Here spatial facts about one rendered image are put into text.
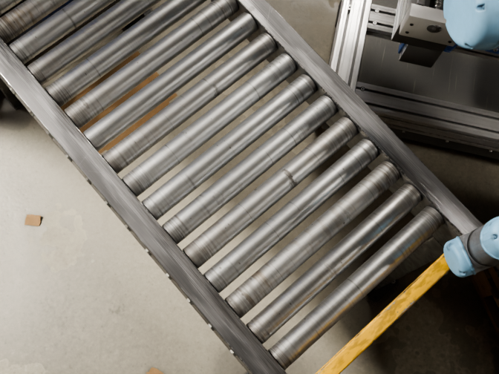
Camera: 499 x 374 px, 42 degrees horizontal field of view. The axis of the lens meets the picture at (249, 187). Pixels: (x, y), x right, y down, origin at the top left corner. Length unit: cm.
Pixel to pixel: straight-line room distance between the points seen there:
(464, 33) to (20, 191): 154
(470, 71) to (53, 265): 146
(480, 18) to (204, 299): 70
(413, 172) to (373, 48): 85
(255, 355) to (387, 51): 122
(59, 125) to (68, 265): 83
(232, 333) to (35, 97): 63
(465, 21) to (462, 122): 103
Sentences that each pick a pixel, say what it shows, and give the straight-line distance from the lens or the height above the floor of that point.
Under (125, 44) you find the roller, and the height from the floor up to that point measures 80.
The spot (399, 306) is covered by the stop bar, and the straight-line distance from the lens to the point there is 132.
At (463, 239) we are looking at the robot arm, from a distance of 130.
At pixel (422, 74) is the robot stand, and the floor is 21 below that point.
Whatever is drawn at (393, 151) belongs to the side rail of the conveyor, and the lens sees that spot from 141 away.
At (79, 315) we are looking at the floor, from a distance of 213.
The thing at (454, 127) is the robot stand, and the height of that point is 23.
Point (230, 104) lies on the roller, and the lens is 140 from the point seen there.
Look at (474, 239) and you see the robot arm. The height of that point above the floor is 95.
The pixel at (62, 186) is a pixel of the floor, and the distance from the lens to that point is 222.
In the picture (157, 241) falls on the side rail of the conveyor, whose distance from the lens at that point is 132.
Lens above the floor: 209
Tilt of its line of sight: 74 degrees down
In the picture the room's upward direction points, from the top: 11 degrees clockwise
